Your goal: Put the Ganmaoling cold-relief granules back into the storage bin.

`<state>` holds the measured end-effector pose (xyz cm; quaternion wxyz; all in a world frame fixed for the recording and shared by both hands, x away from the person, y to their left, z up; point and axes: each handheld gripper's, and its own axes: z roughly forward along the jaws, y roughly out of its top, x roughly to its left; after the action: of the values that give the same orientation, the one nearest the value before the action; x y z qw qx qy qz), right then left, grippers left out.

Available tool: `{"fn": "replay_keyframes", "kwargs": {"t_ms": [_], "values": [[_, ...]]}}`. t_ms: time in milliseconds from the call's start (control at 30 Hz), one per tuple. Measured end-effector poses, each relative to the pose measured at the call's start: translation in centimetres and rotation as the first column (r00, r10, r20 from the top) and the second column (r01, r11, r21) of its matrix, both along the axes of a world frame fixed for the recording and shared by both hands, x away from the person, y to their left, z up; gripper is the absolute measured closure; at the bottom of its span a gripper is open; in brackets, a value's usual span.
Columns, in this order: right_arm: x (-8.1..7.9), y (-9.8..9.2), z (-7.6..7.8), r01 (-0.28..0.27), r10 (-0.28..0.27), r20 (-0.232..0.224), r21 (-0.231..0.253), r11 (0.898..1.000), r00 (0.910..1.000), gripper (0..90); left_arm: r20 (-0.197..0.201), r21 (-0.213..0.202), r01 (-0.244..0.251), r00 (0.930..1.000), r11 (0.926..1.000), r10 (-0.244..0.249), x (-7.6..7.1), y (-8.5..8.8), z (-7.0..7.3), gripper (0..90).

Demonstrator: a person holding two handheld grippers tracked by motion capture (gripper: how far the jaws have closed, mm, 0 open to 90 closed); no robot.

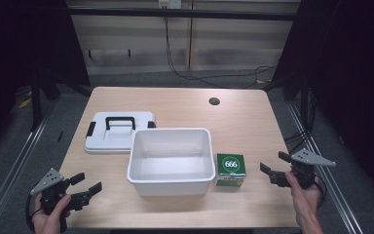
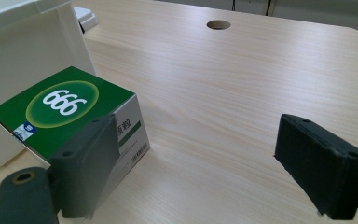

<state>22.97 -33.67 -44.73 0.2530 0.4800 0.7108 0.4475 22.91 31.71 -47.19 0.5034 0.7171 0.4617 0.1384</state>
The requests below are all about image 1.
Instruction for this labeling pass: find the left hand-held gripper cable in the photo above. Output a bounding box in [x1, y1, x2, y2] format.
[24, 191, 44, 233]

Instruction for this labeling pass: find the right hand-held gripper cable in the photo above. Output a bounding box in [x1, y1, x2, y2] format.
[314, 175, 327, 210]

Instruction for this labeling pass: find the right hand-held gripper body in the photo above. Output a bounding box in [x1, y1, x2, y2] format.
[270, 147, 337, 190]

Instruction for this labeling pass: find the black horizontal bar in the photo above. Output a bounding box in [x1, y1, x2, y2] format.
[67, 7, 302, 22]

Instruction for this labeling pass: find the white wall socket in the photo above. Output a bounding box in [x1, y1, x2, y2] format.
[158, 0, 183, 10]

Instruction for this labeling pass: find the bundle of black cables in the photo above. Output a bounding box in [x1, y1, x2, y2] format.
[283, 88, 317, 154]

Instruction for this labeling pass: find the white lid with black handle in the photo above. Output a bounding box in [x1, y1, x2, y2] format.
[84, 110, 157, 155]

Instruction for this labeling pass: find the green carton box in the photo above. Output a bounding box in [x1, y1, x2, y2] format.
[215, 152, 247, 188]

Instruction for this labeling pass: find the white plastic storage box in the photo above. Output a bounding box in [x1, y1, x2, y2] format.
[127, 127, 216, 197]

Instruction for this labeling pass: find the long black floor cable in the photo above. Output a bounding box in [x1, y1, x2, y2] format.
[164, 17, 278, 90]

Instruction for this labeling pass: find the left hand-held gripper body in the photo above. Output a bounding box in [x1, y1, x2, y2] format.
[29, 168, 94, 213]

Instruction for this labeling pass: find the hand-held gripper cable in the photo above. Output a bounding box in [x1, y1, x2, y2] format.
[24, 191, 44, 233]
[314, 175, 327, 210]

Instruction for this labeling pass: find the person's left hand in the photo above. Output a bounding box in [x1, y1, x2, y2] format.
[31, 193, 73, 234]

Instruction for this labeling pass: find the person's right hand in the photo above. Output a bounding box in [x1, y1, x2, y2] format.
[284, 170, 324, 222]

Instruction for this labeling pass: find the black curtain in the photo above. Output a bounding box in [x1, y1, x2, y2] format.
[271, 0, 374, 209]
[0, 0, 92, 164]

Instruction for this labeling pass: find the aluminium floor rail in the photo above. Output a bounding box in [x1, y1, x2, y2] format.
[0, 108, 56, 234]
[286, 102, 364, 234]

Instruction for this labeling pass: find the black metal stand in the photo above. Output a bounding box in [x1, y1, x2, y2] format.
[299, 73, 312, 135]
[30, 74, 44, 132]

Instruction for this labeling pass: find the yellow tape strip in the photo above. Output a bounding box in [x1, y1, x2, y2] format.
[18, 97, 33, 109]

